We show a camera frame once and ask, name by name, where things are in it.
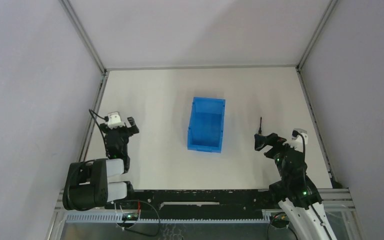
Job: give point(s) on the blue plastic bin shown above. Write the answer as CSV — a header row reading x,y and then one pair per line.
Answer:
x,y
206,125

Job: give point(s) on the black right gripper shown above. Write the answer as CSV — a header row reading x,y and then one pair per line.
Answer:
x,y
272,139

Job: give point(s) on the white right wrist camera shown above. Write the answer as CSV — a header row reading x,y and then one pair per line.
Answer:
x,y
299,138

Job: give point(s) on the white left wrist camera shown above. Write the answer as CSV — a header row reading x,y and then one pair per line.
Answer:
x,y
114,120

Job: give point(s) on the black mounting rail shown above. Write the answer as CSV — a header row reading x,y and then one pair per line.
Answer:
x,y
216,204

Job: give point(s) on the small green circuit board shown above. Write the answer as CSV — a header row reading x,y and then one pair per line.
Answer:
x,y
130,217

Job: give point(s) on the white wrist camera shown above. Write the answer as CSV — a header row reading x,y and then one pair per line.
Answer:
x,y
299,138
114,120

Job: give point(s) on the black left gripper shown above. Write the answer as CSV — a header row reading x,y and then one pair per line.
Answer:
x,y
119,131

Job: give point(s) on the black screwdriver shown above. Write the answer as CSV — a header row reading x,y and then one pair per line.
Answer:
x,y
260,126

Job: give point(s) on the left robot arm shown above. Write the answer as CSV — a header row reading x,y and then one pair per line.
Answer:
x,y
87,185

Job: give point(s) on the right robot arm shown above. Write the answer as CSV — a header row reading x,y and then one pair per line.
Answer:
x,y
295,193

